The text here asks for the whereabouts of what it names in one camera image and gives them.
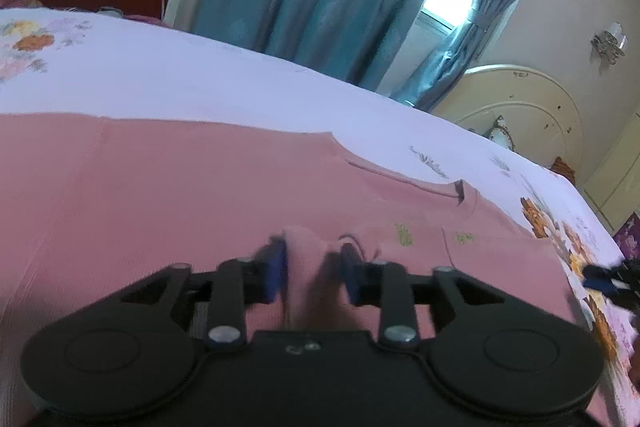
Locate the cream round headboard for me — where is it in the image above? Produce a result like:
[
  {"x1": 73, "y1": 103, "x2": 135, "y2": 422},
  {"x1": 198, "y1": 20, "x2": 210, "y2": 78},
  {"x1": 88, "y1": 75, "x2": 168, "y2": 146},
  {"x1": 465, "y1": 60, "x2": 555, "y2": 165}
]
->
[{"x1": 432, "y1": 64, "x2": 584, "y2": 178}]

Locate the patterned cushion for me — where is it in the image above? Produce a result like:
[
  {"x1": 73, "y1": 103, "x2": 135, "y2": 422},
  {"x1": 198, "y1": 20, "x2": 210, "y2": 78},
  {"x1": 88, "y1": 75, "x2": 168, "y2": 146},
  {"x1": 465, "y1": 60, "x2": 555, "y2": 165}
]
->
[{"x1": 486, "y1": 115, "x2": 515, "y2": 152}]

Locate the cream wardrobe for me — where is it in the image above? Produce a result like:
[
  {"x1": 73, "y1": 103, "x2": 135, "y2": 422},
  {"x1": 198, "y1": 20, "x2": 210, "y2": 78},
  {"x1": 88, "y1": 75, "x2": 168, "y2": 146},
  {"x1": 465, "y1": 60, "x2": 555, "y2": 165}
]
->
[{"x1": 582, "y1": 108, "x2": 640, "y2": 234}]

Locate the wall sconce lamp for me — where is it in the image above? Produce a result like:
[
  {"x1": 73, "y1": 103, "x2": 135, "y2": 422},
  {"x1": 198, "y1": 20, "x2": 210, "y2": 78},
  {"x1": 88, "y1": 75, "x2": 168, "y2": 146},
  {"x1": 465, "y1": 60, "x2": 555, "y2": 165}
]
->
[{"x1": 591, "y1": 22, "x2": 627, "y2": 65}]

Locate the pink long-sleeve shirt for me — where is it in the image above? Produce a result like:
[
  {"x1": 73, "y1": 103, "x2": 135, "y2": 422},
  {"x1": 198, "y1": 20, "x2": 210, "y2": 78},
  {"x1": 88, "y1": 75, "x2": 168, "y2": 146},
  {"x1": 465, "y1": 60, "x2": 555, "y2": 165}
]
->
[{"x1": 1, "y1": 114, "x2": 580, "y2": 426}]

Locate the orange patterned pillow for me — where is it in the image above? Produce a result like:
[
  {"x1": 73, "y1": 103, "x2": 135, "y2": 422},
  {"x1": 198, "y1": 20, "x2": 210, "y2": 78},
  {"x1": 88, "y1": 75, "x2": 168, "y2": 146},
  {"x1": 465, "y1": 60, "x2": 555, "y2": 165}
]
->
[{"x1": 550, "y1": 156, "x2": 576, "y2": 185}]

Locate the white floral bed sheet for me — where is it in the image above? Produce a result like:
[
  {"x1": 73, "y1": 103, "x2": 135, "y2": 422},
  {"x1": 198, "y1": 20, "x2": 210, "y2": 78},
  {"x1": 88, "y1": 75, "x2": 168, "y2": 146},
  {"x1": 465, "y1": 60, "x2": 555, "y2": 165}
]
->
[{"x1": 1, "y1": 9, "x2": 639, "y2": 426}]

